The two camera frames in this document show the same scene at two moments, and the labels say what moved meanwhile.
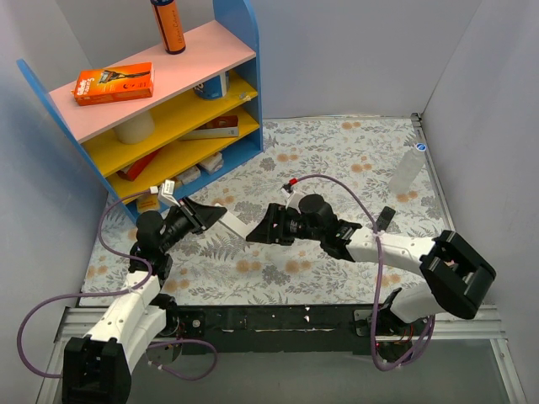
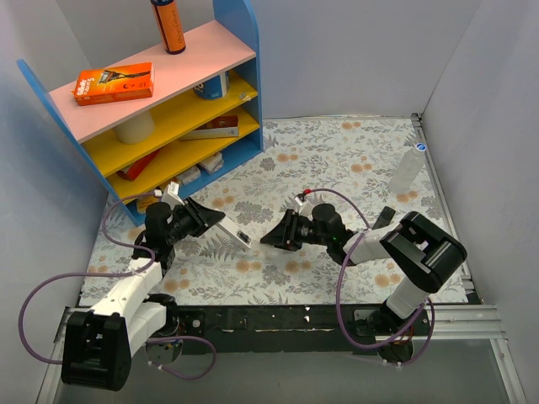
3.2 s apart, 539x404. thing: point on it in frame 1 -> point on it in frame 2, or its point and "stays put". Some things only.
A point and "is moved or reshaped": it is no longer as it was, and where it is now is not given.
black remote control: [385, 218] stays put
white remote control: [234, 223] is moved or reshaped
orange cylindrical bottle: [168, 16] stays put
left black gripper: [192, 215] stays put
